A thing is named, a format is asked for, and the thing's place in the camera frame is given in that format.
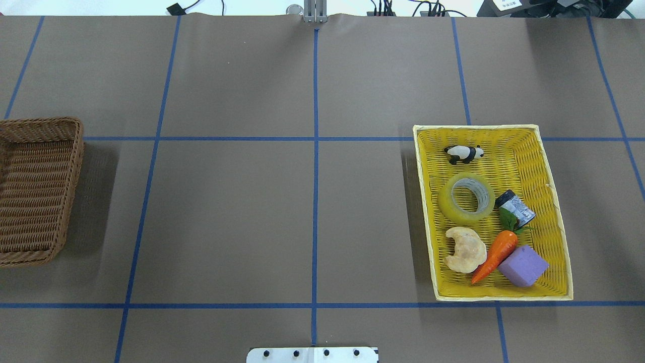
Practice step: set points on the yellow tape roll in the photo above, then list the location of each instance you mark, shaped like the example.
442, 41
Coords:
478, 186

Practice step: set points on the yellow woven basket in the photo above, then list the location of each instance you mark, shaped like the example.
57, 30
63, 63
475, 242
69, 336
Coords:
514, 159

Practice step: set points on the brown wicker basket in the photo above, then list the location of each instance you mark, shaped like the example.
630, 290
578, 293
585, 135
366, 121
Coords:
41, 160

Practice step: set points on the panda figurine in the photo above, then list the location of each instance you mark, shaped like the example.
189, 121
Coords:
463, 154

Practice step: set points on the toy bread piece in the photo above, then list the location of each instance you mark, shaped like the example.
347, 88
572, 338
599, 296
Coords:
470, 251

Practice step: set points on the small black labelled jar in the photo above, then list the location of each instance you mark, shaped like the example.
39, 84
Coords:
512, 208

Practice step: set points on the orange toy carrot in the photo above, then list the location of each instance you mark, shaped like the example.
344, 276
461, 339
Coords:
504, 244

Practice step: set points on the purple foam block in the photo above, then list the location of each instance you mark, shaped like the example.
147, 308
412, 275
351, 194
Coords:
523, 267

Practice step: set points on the black monitor stand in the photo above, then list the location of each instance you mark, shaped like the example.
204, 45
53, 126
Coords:
552, 9

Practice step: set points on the metal camera post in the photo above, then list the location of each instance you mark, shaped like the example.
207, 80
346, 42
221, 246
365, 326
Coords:
315, 11

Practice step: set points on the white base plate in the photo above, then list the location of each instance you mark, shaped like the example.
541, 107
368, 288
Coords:
314, 354

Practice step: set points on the black adapter with cable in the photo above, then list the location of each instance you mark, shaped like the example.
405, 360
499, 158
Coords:
218, 8

